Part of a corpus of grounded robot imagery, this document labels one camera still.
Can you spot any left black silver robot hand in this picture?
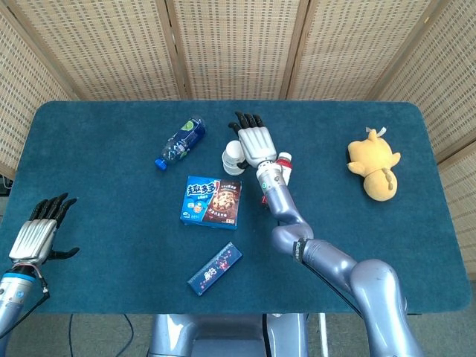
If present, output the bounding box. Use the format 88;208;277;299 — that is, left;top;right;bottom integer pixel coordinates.
7;192;80;266

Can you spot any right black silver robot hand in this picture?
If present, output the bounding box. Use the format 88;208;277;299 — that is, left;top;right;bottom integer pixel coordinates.
228;111;280;170

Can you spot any white paper cup blue print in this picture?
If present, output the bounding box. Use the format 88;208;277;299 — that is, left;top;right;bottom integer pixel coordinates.
222;140;246;167

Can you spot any red juice bottle white cap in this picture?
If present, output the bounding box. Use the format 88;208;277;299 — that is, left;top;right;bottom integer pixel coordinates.
259;151;295;210

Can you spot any blue clear plastic bottle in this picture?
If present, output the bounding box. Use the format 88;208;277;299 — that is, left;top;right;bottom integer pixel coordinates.
154;117;208;172

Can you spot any blue brown cookie box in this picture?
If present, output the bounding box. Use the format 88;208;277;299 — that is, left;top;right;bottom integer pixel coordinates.
179;175;242;232

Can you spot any teal table cloth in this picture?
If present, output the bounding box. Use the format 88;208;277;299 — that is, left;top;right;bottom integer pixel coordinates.
0;100;470;315

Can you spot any woven bamboo folding screen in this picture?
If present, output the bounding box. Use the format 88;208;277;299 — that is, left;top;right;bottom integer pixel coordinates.
0;0;476;276

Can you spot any yellow plush toy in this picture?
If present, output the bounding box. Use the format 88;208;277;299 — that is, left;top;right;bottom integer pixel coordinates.
347;126;402;202

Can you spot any long dark blue box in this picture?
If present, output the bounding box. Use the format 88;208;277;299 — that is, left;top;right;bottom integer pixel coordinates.
187;241;243;297

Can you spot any grey robot torso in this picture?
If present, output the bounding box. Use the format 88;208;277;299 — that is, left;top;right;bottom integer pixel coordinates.
147;313;309;357

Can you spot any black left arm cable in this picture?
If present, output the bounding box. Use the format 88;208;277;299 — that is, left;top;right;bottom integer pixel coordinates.
0;266;51;339

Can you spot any black floor cable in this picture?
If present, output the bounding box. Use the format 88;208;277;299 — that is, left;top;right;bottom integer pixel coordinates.
68;314;135;357

